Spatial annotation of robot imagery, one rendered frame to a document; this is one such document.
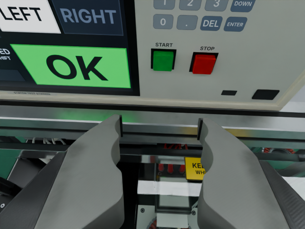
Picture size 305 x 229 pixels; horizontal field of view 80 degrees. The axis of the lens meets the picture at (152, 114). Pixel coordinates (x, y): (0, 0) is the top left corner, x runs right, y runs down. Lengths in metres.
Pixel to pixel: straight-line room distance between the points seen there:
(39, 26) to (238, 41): 0.17
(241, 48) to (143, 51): 0.09
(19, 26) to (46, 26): 0.02
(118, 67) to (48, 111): 0.11
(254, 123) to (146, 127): 0.12
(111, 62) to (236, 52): 0.11
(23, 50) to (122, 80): 0.09
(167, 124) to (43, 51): 0.14
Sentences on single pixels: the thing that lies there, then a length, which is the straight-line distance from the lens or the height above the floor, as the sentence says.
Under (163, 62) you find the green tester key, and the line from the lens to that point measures 0.17.
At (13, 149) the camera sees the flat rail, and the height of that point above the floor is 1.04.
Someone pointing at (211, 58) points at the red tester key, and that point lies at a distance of 0.18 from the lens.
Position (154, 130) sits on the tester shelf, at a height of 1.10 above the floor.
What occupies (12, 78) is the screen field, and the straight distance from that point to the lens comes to 0.25.
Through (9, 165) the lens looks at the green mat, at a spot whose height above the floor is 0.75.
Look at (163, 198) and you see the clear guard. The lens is 0.23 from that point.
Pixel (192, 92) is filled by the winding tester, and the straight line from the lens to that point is 0.21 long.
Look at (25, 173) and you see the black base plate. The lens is 0.65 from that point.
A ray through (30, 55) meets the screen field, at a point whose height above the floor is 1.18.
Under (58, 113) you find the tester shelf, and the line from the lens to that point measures 0.24.
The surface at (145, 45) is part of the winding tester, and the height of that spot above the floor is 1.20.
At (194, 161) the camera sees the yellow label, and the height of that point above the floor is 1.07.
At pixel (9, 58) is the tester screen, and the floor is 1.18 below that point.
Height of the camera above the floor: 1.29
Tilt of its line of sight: 54 degrees down
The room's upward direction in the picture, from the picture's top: 1 degrees clockwise
